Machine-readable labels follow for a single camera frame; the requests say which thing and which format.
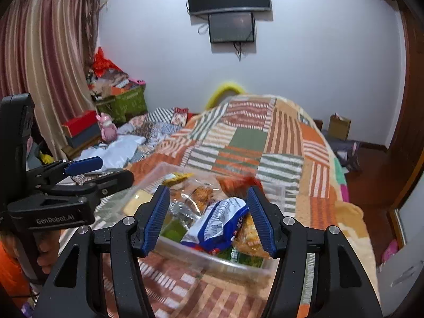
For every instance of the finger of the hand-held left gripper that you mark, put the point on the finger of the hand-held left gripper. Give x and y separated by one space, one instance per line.
84 165
109 182

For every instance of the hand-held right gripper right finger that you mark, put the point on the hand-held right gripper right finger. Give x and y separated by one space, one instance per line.
261 218

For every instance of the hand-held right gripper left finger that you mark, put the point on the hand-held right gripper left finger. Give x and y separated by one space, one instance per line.
155 218

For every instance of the yellow snack packet orange seal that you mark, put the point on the yellow snack packet orange seal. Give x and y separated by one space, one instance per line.
248 238

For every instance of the blue white snack packet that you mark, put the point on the blue white snack packet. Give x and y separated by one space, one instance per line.
215 225

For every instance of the clear plastic container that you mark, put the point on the clear plastic container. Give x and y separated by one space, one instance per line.
205 265

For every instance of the person's left hand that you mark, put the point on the person's left hand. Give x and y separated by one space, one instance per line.
49 248

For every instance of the green snack packet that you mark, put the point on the green snack packet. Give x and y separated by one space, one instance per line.
172 232
245 259

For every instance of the beige block packet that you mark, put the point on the beige block packet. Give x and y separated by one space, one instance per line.
135 203

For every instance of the grey box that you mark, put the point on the grey box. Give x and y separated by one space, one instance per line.
84 137

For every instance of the white cloth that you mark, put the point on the white cloth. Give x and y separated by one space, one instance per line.
112 152

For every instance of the red orange snack packet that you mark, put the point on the red orange snack packet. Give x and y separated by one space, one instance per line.
238 187

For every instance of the pink toy figure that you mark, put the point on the pink toy figure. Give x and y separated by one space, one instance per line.
106 129

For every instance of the red box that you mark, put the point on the red box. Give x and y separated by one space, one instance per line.
79 122

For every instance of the orange noodle snack packet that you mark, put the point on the orange noodle snack packet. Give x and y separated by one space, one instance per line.
202 197

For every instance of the green storage box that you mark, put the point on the green storage box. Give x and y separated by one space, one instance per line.
126 106

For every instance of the striped patchwork blanket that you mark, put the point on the striped patchwork blanket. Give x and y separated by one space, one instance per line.
251 139

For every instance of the pile of papers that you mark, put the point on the pile of papers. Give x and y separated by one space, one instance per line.
109 82

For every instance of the dark bag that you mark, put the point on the dark bag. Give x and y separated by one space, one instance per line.
344 154

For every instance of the red plastic bag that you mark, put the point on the red plastic bag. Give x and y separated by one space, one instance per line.
102 61

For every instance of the striped curtain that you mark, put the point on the striped curtain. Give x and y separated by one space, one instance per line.
43 56

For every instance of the cardboard box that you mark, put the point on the cardboard box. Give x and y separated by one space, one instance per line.
339 127

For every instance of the yellow foam tube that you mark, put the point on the yellow foam tube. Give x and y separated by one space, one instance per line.
225 86

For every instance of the small wall monitor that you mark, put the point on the small wall monitor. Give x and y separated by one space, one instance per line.
232 26

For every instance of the wooden door frame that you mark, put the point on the wooden door frame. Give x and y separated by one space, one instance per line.
412 82

